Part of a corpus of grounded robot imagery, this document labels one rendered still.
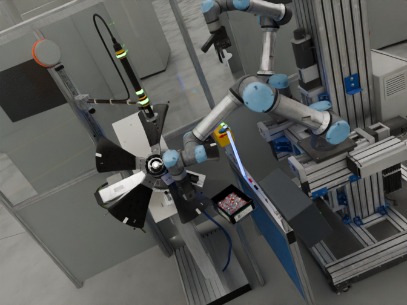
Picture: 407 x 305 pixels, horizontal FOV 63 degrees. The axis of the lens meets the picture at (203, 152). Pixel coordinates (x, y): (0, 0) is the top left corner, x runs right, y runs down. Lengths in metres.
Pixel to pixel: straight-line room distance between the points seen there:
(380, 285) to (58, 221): 2.35
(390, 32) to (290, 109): 4.08
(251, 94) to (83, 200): 1.81
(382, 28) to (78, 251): 4.62
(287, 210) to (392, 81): 1.06
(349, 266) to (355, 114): 0.92
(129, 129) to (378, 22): 4.01
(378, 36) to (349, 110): 3.45
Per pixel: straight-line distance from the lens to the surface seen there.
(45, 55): 2.24
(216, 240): 2.87
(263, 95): 1.39
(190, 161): 1.50
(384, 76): 2.01
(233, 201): 1.96
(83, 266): 3.24
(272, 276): 2.62
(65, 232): 3.00
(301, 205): 1.23
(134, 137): 2.17
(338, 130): 1.60
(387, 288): 2.50
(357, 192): 2.37
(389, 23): 5.42
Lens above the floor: 2.10
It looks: 30 degrees down
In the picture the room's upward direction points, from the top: 23 degrees counter-clockwise
